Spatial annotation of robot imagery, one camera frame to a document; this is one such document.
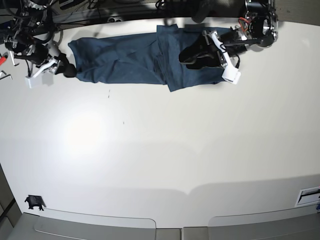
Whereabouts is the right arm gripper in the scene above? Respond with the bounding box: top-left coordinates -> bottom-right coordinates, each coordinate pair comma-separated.
23,42 -> 77,78

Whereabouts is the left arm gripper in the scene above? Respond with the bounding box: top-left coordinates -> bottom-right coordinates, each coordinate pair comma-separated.
178,27 -> 248,70

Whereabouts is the blue T-shirt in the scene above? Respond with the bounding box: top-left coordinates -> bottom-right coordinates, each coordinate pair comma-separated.
68,24 -> 224,92

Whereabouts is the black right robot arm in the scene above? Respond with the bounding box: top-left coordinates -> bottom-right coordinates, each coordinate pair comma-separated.
0,0 -> 207,85

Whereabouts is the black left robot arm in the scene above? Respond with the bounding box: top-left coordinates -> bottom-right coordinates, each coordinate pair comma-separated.
178,0 -> 279,70

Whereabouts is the upper hex key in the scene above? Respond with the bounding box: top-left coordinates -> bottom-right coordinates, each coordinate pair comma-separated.
9,51 -> 19,67

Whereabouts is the hex key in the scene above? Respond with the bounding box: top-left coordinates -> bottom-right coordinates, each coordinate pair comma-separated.
0,70 -> 13,80
9,51 -> 19,67

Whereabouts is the lower hex key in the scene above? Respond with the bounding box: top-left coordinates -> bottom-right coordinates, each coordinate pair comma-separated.
0,70 -> 13,80

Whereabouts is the black table clip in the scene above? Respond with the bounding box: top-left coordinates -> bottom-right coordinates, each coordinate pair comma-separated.
24,195 -> 46,211

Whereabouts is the left grey chair back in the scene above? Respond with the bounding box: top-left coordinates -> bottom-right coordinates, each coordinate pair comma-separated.
8,213 -> 181,240

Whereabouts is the grey chair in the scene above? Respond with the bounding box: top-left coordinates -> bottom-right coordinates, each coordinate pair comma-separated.
182,205 -> 320,240
8,213 -> 181,240

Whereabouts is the right grey chair back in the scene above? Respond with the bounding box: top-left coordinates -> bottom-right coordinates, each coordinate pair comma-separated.
182,205 -> 320,240

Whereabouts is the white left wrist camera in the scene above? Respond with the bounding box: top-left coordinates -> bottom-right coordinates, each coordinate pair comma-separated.
221,64 -> 241,85

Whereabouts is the red handled tool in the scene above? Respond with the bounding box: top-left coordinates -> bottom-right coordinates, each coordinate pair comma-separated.
0,54 -> 8,66

